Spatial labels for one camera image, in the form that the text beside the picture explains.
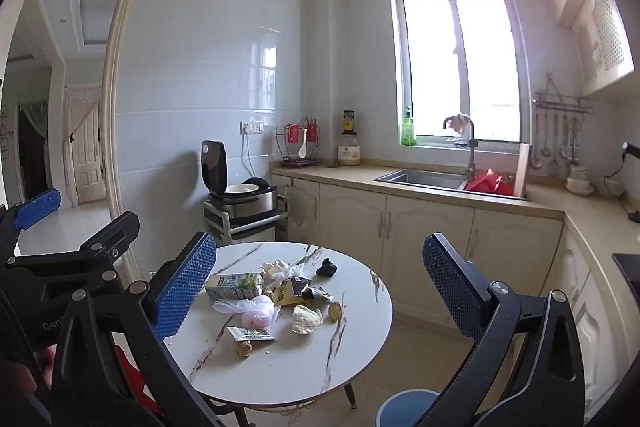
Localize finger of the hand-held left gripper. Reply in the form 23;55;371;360
6;211;142;290
0;188;62;255

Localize metal kitchen faucet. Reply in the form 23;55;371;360
442;114;479;183

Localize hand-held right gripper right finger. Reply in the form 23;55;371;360
407;233;587;427

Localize pink cloth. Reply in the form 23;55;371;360
449;113;474;136

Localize pink round jelly cup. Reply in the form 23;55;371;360
240;307;281;333

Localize clear plastic bag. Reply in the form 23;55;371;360
213;296;282;333

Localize black rice cooker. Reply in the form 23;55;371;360
201;140;279;219

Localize green dish soap bottle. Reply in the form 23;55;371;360
401;105;418;147

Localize white tissue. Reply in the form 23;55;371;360
262;259;304;281

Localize black plug with cable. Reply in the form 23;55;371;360
602;141;640;224

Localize blue plastic trash bin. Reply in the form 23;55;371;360
379;388;442;427

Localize wooden cutting board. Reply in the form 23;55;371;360
514;143;532;199

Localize cream base kitchen cabinets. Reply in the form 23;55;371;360
269;159;640;413

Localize white kitchen trolley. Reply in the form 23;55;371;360
202;193;292;244

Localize white framed window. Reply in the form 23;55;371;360
386;0;535;154

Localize black cooktop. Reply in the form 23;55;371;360
612;252;640;304

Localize metal wall utensil rail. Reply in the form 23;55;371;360
532;74;594;118

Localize steel kitchen sink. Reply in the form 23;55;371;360
373;169;532;202

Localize red plastic basin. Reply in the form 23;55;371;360
464;171;516;198

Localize white panel door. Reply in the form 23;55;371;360
64;83;104;206

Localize round white marble table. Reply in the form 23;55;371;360
165;241;395;427

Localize dark snack wrapper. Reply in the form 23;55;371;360
290;276;334;303

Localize row of hanging metal utensils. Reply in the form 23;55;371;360
529;107;585;178

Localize yellow snack wrapper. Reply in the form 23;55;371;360
271;279;302;308

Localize cream paper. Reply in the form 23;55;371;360
291;305;324;336

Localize cream upper kitchen cabinets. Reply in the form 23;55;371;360
524;0;637;98

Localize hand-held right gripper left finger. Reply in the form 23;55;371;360
50;232;227;427

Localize wire rack with red cups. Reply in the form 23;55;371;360
275;116;321;169

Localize stack of white bowls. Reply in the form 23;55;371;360
565;164;596;197

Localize cream doorway frame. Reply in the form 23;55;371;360
20;0;145;289

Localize glass jar with yellow lid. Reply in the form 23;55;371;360
337;134;362;167

